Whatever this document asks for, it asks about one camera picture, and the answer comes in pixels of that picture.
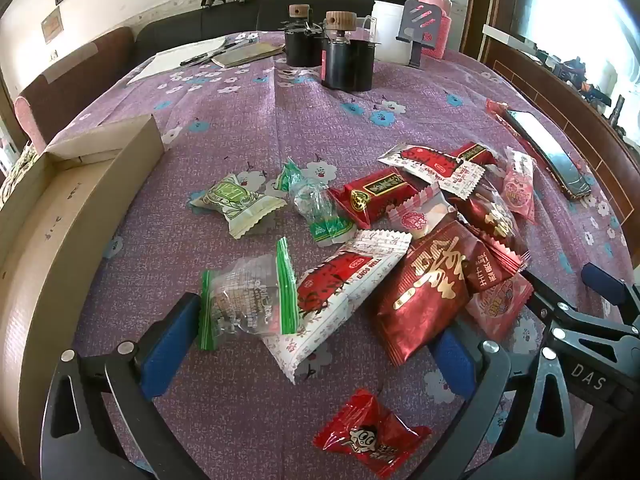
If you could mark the grey phone stand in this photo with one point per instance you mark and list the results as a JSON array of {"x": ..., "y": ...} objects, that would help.
[{"x": 422, "y": 20}]

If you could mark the red bar packet green label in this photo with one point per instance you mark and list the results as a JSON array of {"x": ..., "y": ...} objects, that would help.
[
  {"x": 475, "y": 152},
  {"x": 370, "y": 192}
]

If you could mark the black gadget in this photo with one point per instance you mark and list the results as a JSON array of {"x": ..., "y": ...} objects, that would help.
[{"x": 590, "y": 82}]

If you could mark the dark red gold-print packet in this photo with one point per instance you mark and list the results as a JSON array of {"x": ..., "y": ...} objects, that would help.
[{"x": 420, "y": 305}]

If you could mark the brown pink armchair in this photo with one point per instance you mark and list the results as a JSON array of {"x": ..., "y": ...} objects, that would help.
[{"x": 70, "y": 85}]

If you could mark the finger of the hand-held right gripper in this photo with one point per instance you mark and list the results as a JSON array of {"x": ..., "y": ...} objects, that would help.
[
  {"x": 602, "y": 280},
  {"x": 555, "y": 310}
]

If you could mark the small dark red packet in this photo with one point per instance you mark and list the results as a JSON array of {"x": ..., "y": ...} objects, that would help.
[{"x": 487, "y": 267}]

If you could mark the white plastic container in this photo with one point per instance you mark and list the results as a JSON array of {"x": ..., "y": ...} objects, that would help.
[{"x": 392, "y": 30}]

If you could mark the red cartoon-face candy packet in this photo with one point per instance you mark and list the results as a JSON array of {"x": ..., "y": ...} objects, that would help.
[{"x": 365, "y": 435}]

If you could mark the black smartphone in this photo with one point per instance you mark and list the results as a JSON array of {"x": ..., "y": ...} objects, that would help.
[{"x": 545, "y": 152}]

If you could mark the brown notebook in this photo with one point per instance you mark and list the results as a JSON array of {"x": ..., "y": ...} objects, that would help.
[{"x": 247, "y": 54}]

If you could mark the black canister wooden cap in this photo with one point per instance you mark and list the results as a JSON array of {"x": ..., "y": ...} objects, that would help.
[
  {"x": 345, "y": 60},
  {"x": 300, "y": 45}
]

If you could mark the green-edged clear snack packet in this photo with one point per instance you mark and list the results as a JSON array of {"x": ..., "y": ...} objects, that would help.
[{"x": 240, "y": 295}]

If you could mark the brown wall plaque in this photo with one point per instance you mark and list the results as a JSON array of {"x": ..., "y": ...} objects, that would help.
[{"x": 51, "y": 25}]

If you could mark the shallow cardboard box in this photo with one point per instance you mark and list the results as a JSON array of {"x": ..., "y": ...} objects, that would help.
[{"x": 55, "y": 240}]

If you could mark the black sofa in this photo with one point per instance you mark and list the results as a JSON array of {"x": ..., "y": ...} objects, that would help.
[{"x": 175, "y": 27}]

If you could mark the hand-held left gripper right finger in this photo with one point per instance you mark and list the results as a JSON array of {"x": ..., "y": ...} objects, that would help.
[{"x": 455, "y": 360}]

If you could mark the small pink clear packet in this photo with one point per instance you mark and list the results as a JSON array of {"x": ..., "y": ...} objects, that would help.
[{"x": 520, "y": 190}]

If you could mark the patterned throw blanket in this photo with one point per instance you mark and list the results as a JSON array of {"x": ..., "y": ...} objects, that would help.
[{"x": 17, "y": 175}]

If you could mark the light green snack packet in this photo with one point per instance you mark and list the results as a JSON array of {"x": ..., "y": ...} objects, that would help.
[{"x": 230, "y": 200}]

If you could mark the black pen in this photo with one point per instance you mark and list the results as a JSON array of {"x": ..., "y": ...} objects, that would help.
[{"x": 207, "y": 54}]

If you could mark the white paper sheet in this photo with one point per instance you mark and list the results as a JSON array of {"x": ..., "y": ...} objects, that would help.
[{"x": 170, "y": 62}]

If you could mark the clear green candy packet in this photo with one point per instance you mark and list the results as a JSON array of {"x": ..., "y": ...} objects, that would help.
[{"x": 312, "y": 205}]

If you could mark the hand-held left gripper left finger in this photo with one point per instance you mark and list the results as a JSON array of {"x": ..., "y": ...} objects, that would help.
[{"x": 170, "y": 345}]

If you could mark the white red snack packet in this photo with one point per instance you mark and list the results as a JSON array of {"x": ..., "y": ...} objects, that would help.
[
  {"x": 330, "y": 300},
  {"x": 430, "y": 162}
]

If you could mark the pink thermos bottle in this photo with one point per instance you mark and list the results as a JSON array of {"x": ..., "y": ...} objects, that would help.
[{"x": 440, "y": 0}]

